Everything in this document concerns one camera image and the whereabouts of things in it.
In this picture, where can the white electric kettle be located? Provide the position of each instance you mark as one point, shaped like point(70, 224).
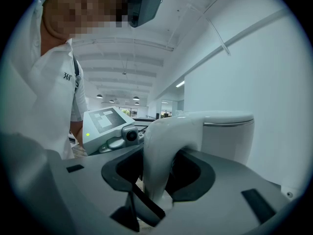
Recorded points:
point(220, 141)

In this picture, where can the black head camera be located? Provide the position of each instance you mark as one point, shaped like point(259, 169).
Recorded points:
point(146, 4)

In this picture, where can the round desk grommet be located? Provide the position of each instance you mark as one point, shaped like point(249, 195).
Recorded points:
point(289, 194)

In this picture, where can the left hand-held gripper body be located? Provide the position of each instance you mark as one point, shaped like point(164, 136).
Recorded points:
point(97, 136)

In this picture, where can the person's head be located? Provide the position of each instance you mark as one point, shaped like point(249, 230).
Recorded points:
point(80, 8)

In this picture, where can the white wall trunking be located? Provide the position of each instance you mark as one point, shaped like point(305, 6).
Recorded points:
point(232, 41)

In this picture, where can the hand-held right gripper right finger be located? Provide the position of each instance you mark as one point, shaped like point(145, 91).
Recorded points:
point(220, 209)

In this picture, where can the person's left forearm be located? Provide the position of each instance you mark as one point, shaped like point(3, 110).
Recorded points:
point(77, 131)

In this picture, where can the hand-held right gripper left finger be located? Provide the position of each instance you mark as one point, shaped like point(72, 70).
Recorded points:
point(85, 180)

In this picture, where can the ceiling light bar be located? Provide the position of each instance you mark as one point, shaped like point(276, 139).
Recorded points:
point(180, 83)

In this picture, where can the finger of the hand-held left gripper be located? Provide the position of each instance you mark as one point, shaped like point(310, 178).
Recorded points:
point(149, 214)

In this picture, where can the person's white shirt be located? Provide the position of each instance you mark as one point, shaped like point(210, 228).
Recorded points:
point(49, 94)

